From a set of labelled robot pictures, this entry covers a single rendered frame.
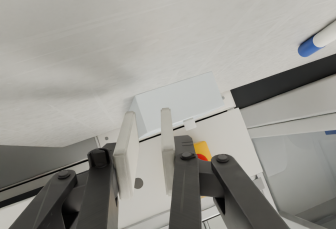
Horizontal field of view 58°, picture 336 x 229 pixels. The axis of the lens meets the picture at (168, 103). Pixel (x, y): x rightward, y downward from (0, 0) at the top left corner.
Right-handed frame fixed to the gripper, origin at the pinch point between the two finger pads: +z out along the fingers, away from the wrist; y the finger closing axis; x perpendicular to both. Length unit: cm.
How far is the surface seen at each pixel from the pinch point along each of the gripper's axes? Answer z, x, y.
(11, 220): 3.7, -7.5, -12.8
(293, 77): 81, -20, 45
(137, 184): 34.1, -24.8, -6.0
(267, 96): 100, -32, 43
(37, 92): -1.6, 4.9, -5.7
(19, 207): 4.2, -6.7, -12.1
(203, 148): 34.3, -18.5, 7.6
